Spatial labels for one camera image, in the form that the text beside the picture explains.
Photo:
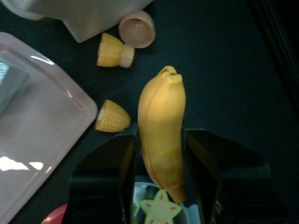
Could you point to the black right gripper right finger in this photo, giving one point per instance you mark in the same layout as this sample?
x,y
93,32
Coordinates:
x,y
233,186

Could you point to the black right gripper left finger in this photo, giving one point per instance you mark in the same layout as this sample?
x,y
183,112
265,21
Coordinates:
x,y
99,180

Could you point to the yellow toy banana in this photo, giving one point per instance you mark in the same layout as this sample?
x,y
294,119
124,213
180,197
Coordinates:
x,y
161,125

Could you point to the red round toy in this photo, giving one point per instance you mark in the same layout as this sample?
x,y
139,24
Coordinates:
x,y
56,217

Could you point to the pale green star fruit slice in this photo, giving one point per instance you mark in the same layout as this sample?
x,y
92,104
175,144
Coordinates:
x,y
160,210

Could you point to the pink cutting board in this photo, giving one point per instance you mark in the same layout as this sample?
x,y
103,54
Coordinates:
x,y
43,140

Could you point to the yellow toy corn half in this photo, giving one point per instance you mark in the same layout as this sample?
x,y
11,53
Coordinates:
x,y
108,51
115,118

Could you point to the brown toy egg shell half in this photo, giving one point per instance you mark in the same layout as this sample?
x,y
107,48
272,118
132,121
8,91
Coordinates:
x,y
136,29

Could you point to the white wooden knife block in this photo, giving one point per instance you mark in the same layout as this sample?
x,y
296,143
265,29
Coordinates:
x,y
89,17

